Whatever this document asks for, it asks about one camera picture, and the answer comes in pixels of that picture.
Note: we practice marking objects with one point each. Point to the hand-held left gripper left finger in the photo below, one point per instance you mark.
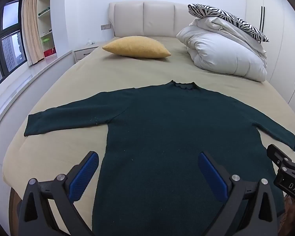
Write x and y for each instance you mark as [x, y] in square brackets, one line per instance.
[84, 177]

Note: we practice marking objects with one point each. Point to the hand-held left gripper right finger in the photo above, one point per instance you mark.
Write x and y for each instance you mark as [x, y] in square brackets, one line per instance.
[212, 177]

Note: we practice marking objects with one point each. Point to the dark green sweater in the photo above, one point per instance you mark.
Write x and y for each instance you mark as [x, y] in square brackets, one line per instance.
[162, 127]

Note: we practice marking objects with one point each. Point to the white window sill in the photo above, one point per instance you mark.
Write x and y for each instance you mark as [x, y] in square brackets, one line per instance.
[27, 83]

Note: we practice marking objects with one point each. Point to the white wardrobe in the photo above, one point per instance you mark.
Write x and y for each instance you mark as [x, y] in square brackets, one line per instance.
[277, 41]

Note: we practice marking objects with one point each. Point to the white folded duvet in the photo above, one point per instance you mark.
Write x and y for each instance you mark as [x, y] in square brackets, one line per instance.
[218, 51]

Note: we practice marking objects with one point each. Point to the bed with beige sheet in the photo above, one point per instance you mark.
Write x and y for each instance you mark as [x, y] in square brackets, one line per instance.
[142, 71]

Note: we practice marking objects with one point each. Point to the white nightstand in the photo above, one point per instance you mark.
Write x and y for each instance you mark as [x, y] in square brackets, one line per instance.
[84, 51]

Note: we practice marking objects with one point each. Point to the red box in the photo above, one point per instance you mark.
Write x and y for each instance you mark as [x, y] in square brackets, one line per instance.
[49, 53]

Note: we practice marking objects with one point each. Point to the yellow pillow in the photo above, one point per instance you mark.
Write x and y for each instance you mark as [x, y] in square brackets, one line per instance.
[137, 46]

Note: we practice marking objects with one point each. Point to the green shelf object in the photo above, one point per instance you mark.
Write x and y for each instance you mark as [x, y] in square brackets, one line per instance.
[46, 39]

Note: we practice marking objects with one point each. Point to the zebra print pillow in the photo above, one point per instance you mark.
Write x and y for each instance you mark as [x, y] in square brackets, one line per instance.
[226, 17]

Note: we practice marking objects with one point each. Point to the black framed window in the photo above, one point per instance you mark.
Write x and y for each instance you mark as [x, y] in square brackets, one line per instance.
[11, 49]

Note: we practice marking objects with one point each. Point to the beige curtain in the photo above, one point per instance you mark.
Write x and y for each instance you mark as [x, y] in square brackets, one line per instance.
[32, 27]

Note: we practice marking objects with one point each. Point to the grey wall switch panel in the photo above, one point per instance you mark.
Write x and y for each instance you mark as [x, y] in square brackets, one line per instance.
[106, 26]

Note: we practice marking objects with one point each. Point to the white wall shelf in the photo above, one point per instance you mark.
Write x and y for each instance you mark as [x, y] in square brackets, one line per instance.
[46, 17]

